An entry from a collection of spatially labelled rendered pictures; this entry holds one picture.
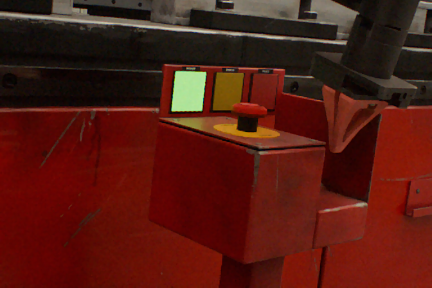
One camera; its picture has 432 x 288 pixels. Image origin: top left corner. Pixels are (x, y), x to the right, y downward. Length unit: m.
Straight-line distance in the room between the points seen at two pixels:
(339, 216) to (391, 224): 0.64
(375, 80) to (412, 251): 0.83
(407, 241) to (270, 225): 0.81
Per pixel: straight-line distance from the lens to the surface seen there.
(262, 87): 0.92
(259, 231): 0.74
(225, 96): 0.88
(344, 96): 0.79
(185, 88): 0.83
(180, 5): 1.16
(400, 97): 0.80
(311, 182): 0.78
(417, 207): 1.53
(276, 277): 0.87
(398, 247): 1.52
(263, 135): 0.77
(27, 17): 0.88
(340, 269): 1.38
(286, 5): 1.32
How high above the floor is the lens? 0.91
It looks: 9 degrees down
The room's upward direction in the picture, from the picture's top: 6 degrees clockwise
